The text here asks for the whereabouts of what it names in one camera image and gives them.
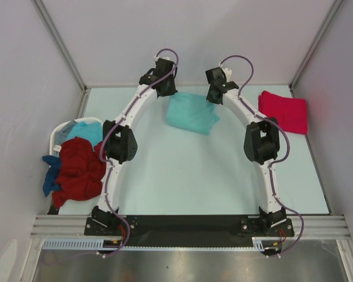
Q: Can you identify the teal t-shirt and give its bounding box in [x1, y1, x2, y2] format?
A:
[166, 92, 219, 136]

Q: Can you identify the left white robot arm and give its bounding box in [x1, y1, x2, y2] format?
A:
[91, 57, 177, 235]

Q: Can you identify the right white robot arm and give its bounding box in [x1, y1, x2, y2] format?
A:
[205, 67, 287, 236]

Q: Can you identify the folded red t-shirt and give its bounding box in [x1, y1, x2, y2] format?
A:
[258, 91, 308, 135]

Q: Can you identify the light blue t-shirt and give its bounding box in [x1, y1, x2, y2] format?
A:
[65, 122, 103, 146]

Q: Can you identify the white laundry basket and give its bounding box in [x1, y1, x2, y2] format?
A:
[49, 117, 102, 157]

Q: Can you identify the dark red t-shirt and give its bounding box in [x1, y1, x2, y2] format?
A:
[52, 137, 106, 208]

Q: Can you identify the dark blue t-shirt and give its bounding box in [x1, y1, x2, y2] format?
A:
[42, 155, 62, 197]

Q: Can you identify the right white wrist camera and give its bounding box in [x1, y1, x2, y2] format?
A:
[221, 68, 232, 82]

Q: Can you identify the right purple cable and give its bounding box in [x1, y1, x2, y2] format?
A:
[219, 55, 306, 244]

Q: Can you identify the purple cable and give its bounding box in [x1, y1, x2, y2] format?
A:
[219, 55, 306, 244]
[99, 48, 181, 215]

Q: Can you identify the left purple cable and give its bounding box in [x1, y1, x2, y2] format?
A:
[99, 48, 181, 215]

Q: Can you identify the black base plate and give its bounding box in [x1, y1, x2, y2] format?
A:
[84, 214, 295, 248]

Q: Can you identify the aluminium frame rail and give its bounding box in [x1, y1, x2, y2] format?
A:
[29, 214, 89, 239]

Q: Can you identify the light blue cable duct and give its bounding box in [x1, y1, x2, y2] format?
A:
[43, 237, 127, 250]

